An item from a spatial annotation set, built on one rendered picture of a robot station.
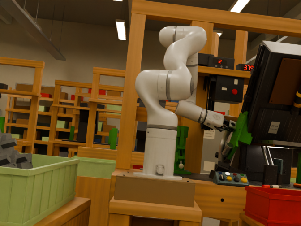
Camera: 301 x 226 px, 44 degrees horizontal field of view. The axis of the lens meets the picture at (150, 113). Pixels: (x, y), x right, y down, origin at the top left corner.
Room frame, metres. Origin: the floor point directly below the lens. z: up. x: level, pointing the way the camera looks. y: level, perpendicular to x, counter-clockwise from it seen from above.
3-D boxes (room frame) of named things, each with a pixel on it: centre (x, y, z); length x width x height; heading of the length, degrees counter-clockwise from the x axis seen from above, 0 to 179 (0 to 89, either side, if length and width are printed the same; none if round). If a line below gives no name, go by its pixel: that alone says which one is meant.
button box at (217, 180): (1.77, -0.41, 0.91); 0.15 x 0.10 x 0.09; 94
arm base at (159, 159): (1.46, -0.05, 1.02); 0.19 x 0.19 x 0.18
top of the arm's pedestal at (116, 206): (1.45, -0.05, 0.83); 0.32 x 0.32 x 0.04; 89
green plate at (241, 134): (2.01, -0.51, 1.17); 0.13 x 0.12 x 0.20; 94
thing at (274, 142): (1.98, -0.67, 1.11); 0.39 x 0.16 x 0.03; 4
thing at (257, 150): (2.22, -0.68, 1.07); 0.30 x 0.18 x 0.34; 94
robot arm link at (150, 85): (1.47, -0.02, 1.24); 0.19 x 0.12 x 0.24; 74
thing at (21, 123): (11.40, 2.82, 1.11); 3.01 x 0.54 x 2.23; 92
